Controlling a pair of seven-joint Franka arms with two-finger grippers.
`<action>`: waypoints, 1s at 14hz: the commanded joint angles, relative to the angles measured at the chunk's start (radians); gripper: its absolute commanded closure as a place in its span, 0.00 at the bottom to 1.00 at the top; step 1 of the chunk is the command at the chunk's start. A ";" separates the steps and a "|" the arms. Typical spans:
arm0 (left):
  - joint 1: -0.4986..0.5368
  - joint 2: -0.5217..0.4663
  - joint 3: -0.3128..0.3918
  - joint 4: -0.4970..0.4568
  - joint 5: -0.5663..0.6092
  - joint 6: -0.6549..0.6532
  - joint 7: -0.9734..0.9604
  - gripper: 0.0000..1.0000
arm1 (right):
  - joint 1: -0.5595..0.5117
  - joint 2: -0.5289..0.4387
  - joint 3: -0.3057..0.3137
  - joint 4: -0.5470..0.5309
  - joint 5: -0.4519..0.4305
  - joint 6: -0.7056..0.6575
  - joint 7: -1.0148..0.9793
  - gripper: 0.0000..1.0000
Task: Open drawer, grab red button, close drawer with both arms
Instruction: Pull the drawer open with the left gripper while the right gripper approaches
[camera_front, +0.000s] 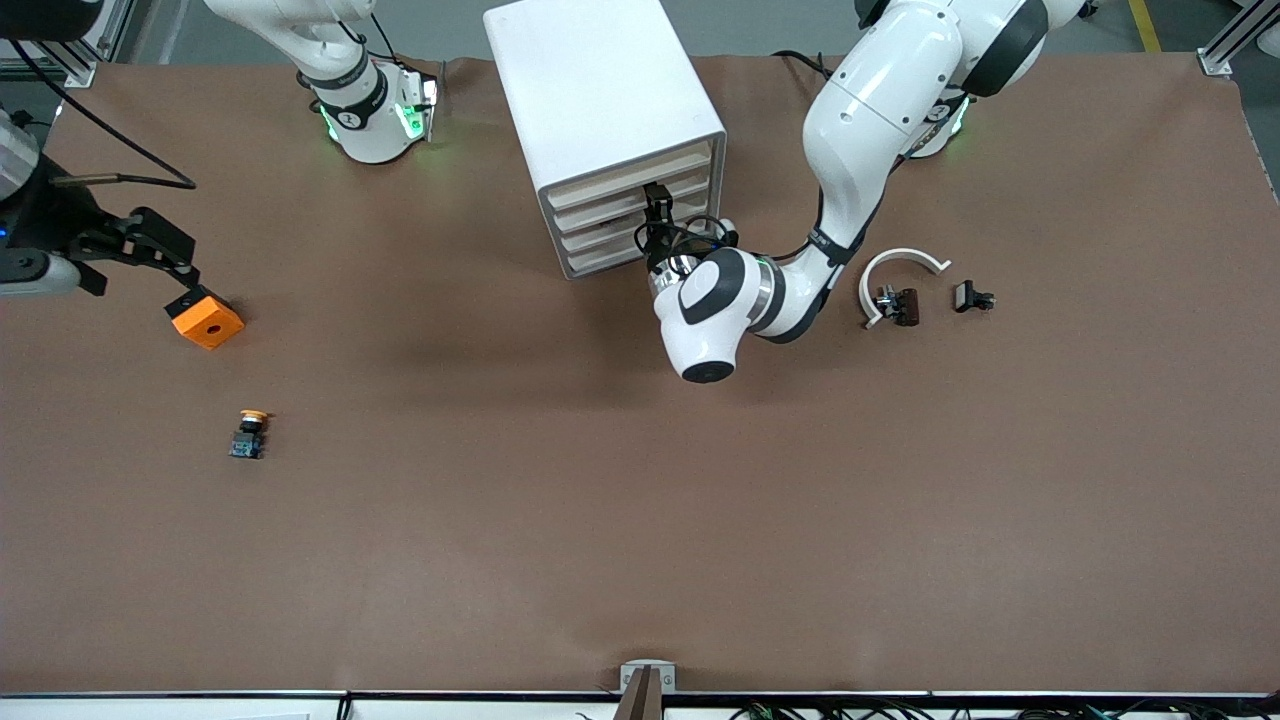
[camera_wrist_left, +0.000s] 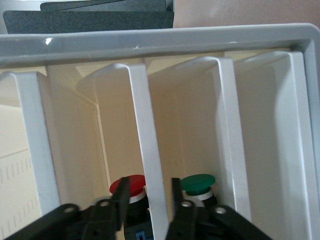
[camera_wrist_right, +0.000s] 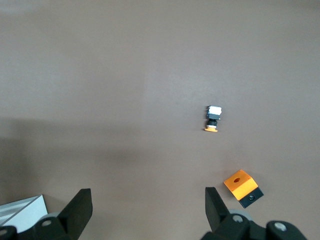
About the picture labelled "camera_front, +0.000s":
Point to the yellow push button switch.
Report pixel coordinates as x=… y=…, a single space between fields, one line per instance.
x=248 y=440

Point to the orange box with black base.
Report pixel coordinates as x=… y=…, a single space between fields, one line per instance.
x=210 y=325

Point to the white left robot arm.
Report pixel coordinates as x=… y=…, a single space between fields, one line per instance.
x=870 y=110

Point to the white plastic drawer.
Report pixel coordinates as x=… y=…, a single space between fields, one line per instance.
x=600 y=212
x=600 y=235
x=600 y=190
x=600 y=257

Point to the grey metal bracket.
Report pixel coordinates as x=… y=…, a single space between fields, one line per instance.
x=648 y=670

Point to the white drawer cabinet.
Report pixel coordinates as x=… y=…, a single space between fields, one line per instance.
x=590 y=90

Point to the brown and metal small part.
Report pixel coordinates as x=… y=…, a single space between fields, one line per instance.
x=906 y=306

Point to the white table edge rail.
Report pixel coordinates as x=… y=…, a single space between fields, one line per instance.
x=200 y=706

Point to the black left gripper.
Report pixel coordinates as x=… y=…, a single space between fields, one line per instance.
x=660 y=247

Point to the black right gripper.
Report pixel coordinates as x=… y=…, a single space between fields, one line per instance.
x=62 y=228

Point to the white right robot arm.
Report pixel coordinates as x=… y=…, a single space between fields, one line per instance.
x=365 y=110

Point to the silver aluminium frame profile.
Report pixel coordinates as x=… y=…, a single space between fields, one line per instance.
x=1225 y=50
x=85 y=55

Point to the brown table cover sheet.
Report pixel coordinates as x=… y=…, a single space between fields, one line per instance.
x=640 y=500

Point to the small black clip part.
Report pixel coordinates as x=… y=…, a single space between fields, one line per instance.
x=965 y=296

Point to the white curved plastic bracket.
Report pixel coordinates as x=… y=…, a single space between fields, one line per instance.
x=900 y=254

